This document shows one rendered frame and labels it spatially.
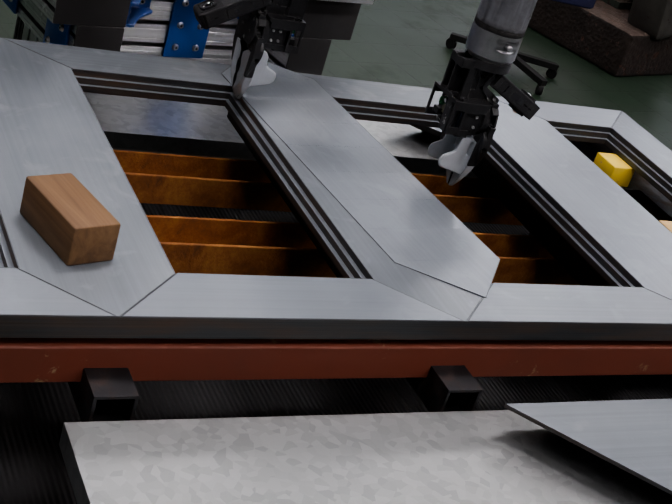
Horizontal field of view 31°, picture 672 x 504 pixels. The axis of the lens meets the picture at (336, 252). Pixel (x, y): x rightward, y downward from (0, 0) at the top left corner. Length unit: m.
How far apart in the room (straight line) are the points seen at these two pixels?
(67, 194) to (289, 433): 0.37
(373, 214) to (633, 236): 0.46
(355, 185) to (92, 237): 0.51
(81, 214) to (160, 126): 0.80
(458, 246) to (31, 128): 0.60
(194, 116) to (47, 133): 0.62
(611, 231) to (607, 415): 0.45
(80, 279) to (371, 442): 0.38
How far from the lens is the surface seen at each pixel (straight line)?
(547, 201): 1.98
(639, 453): 1.53
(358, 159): 1.86
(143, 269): 1.42
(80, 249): 1.39
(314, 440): 1.39
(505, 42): 1.77
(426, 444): 1.45
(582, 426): 1.53
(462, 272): 1.63
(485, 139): 1.82
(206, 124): 2.24
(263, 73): 1.93
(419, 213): 1.75
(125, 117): 2.18
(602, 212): 1.99
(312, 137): 1.88
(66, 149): 1.65
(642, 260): 1.88
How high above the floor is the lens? 1.56
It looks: 27 degrees down
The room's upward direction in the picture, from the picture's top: 18 degrees clockwise
